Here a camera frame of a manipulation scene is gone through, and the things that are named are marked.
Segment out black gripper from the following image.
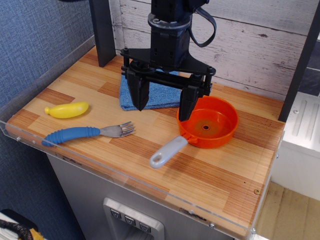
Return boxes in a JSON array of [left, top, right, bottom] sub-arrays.
[[120, 24, 216, 122]]

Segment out blue handled spork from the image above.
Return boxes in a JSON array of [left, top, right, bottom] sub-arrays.
[[41, 121, 135, 147]]

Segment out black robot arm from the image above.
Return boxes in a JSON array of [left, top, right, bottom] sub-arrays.
[[120, 0, 217, 122]]

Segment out blue folded cloth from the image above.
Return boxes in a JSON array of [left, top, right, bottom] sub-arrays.
[[119, 75, 181, 111]]

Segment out yellow toy banana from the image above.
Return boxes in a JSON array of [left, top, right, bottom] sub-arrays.
[[44, 101, 89, 119]]

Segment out grey cabinet with dispenser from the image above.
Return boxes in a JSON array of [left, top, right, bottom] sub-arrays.
[[48, 155, 231, 240]]

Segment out white appliance at right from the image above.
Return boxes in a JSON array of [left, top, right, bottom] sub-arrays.
[[271, 92, 320, 200]]

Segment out clear acrylic table guard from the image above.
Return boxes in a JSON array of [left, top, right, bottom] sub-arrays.
[[5, 40, 284, 240]]

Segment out black yellow object bottom left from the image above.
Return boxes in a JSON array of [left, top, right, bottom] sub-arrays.
[[0, 209, 46, 240]]

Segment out orange pot grey handle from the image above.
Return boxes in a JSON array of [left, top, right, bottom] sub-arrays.
[[149, 96, 240, 169]]

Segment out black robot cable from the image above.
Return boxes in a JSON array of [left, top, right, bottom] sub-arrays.
[[187, 6, 218, 48]]

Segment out dark left frame post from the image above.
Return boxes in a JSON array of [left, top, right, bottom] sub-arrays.
[[89, 0, 116, 67]]

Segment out dark frame post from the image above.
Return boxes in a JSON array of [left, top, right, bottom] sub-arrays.
[[89, 0, 116, 67], [278, 1, 320, 122]]

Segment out dark right frame post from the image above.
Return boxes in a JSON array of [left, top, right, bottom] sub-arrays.
[[278, 1, 320, 122]]

